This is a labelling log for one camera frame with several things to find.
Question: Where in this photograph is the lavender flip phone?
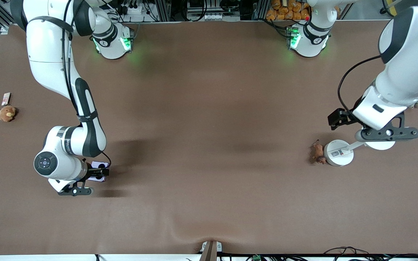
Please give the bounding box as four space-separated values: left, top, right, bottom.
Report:
87 162 107 182

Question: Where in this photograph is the brown lion statue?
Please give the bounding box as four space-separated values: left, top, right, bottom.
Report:
310 140 327 165

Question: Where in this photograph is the orange stuffed toys pile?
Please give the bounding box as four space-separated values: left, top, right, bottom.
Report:
266 0 312 21

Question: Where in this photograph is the white round desk lamp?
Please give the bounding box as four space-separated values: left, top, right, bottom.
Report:
323 139 397 167

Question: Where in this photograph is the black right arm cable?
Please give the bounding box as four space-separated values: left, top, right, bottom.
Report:
61 0 112 171

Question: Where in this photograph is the brown plush toy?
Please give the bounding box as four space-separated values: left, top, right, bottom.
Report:
0 105 17 123

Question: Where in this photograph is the black looped floor cable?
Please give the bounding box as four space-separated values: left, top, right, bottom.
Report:
323 246 370 256

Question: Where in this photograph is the white power strip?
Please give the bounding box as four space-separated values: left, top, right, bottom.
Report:
119 3 145 16

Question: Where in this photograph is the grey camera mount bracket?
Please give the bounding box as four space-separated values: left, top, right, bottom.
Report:
200 240 222 261

